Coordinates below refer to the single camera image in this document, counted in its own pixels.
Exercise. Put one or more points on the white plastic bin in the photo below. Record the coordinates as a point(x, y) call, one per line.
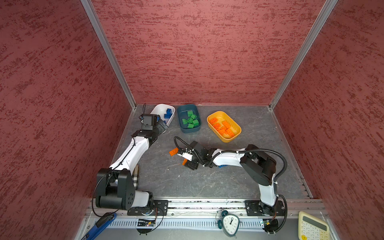
point(161, 109)

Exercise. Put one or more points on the yellow plastic bin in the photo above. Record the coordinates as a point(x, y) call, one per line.
point(223, 116)

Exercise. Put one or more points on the teal alarm clock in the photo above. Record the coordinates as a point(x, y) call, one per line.
point(228, 223)

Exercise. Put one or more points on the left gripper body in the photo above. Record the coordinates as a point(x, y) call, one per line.
point(159, 129)

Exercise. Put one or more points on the plaid pouch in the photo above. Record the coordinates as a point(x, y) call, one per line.
point(135, 177)

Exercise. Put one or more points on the left circuit board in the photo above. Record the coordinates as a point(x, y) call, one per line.
point(146, 223)

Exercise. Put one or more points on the circuit board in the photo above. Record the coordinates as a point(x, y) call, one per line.
point(271, 225)
point(146, 223)

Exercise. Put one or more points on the right circuit board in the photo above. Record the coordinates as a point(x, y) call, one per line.
point(271, 225)

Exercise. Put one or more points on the dark teal plastic bin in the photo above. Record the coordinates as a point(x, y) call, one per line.
point(182, 114)

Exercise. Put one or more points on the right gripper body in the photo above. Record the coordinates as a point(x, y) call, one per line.
point(198, 158)

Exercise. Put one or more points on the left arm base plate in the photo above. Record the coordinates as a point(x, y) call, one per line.
point(155, 208)

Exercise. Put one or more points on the yellow calculator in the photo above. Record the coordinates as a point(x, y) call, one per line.
point(312, 228)

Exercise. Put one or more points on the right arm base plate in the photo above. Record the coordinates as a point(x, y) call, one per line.
point(257, 208)

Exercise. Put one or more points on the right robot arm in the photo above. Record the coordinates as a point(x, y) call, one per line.
point(264, 166)

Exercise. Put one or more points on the aluminium rail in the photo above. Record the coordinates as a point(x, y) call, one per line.
point(208, 208)

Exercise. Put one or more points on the blue utility knife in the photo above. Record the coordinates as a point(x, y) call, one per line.
point(100, 226)

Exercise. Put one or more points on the orange lego cluster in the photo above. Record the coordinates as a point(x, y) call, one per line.
point(217, 126)

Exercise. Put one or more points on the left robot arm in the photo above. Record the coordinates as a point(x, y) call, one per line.
point(115, 185)

